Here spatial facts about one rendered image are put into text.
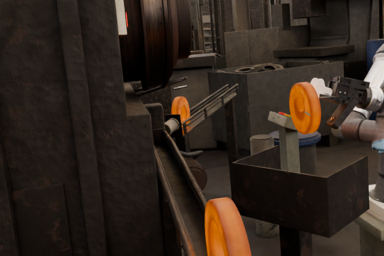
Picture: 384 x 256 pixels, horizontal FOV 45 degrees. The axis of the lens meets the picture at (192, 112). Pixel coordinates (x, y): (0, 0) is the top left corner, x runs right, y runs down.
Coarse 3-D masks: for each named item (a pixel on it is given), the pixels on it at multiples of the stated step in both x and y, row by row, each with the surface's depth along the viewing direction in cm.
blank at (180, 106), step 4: (176, 100) 208; (180, 100) 208; (184, 100) 213; (172, 104) 207; (176, 104) 206; (180, 104) 208; (184, 104) 212; (188, 104) 217; (172, 108) 206; (176, 108) 205; (180, 108) 207; (184, 108) 214; (188, 108) 217; (172, 112) 205; (176, 112) 205; (180, 112) 207; (184, 112) 215; (188, 112) 217; (184, 116) 215; (188, 116) 217; (184, 120) 213
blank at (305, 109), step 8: (296, 88) 141; (304, 88) 136; (312, 88) 136; (296, 96) 143; (304, 96) 136; (312, 96) 134; (296, 104) 143; (304, 104) 144; (312, 104) 133; (296, 112) 144; (304, 112) 138; (312, 112) 133; (320, 112) 134; (296, 120) 144; (304, 120) 139; (312, 120) 134; (320, 120) 135; (296, 128) 145; (304, 128) 139; (312, 128) 136
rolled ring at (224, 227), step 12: (216, 204) 71; (228, 204) 71; (216, 216) 70; (228, 216) 68; (240, 216) 68; (216, 228) 78; (228, 228) 66; (240, 228) 66; (216, 240) 79; (228, 240) 65; (240, 240) 65; (216, 252) 79; (228, 252) 65; (240, 252) 65
